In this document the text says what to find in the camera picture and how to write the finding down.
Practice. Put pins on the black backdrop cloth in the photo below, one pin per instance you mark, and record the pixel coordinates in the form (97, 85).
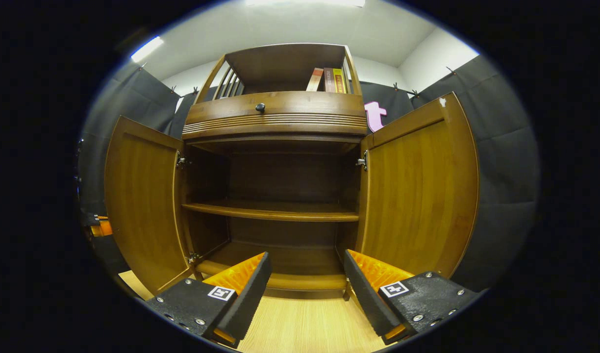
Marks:
(501, 171)

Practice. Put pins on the wooden shoe cabinet door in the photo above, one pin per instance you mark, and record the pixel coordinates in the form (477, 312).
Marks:
(143, 206)
(417, 196)

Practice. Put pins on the ceiling light panel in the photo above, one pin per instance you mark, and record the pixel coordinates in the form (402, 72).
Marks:
(305, 2)

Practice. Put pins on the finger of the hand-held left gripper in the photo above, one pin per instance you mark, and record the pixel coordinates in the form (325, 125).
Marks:
(104, 228)

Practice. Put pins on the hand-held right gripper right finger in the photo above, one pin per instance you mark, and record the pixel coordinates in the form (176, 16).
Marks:
(371, 304)

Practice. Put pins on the dark brown book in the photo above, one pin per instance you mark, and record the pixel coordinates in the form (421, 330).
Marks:
(329, 81)

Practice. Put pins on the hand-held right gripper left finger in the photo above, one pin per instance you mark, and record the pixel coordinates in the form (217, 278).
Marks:
(248, 299)

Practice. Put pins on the ceiling light strip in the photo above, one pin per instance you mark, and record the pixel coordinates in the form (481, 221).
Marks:
(147, 49)

